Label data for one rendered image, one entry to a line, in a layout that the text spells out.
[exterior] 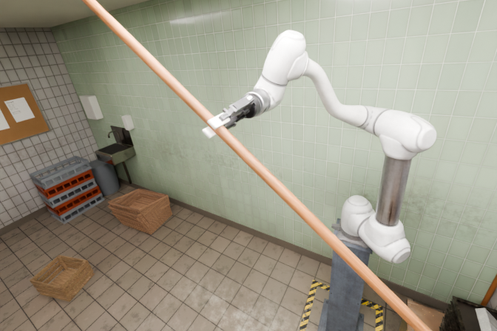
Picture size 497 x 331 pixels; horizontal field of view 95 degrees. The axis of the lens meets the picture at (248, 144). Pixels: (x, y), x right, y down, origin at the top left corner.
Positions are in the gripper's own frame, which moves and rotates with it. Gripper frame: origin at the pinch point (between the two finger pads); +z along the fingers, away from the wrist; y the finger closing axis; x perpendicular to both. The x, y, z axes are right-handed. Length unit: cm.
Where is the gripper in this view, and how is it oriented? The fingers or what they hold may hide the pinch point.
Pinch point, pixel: (216, 125)
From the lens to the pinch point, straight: 63.8
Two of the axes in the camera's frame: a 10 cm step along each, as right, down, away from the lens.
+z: -5.0, 4.1, -7.7
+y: -4.9, 5.9, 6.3
